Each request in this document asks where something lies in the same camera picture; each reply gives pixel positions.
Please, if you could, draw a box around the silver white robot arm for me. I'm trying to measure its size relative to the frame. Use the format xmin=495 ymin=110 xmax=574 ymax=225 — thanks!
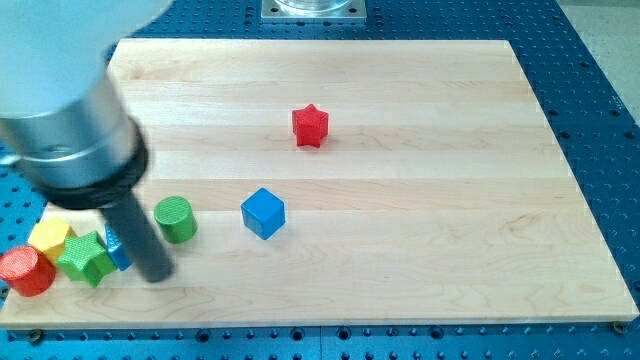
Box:
xmin=1 ymin=0 xmax=171 ymax=209

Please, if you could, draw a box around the blue cube block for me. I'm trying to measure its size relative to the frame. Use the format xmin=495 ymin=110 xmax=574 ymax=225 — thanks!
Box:
xmin=241 ymin=188 xmax=286 ymax=240

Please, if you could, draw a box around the light wooden board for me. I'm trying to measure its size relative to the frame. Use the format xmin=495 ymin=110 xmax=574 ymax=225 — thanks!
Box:
xmin=1 ymin=39 xmax=639 ymax=329

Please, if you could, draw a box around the red star block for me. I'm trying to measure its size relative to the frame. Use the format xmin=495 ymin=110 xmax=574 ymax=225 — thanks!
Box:
xmin=292 ymin=104 xmax=329 ymax=148

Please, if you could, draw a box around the green cylinder block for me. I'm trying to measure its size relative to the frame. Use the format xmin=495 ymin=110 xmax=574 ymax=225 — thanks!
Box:
xmin=153 ymin=196 xmax=198 ymax=244

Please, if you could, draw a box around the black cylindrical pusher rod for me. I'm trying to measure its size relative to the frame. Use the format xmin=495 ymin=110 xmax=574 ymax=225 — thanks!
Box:
xmin=100 ymin=192 xmax=173 ymax=283

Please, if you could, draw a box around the blue block behind rod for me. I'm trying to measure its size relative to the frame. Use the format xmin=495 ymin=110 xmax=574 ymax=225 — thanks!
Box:
xmin=105 ymin=224 xmax=132 ymax=271

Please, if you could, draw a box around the green star block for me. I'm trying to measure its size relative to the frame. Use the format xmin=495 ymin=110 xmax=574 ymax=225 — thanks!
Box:
xmin=56 ymin=231 xmax=117 ymax=288

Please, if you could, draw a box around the yellow hexagon block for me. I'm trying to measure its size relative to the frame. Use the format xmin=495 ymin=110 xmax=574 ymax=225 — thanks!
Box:
xmin=27 ymin=217 xmax=76 ymax=265

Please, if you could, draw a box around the red cylinder block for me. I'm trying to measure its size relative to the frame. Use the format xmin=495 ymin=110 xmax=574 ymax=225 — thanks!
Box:
xmin=1 ymin=246 xmax=56 ymax=297

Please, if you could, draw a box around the left board clamp screw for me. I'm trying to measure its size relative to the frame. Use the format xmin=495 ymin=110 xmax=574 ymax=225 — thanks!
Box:
xmin=25 ymin=329 xmax=44 ymax=345

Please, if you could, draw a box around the board clamp screw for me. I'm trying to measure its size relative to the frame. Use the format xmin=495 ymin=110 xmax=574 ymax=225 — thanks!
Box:
xmin=25 ymin=329 xmax=44 ymax=345
xmin=610 ymin=322 xmax=628 ymax=336

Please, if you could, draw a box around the right board clamp screw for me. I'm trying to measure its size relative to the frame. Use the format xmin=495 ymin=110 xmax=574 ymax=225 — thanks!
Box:
xmin=610 ymin=322 xmax=628 ymax=336

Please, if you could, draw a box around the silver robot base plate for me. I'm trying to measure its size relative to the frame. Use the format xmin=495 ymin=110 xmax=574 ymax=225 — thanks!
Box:
xmin=260 ymin=0 xmax=367 ymax=23

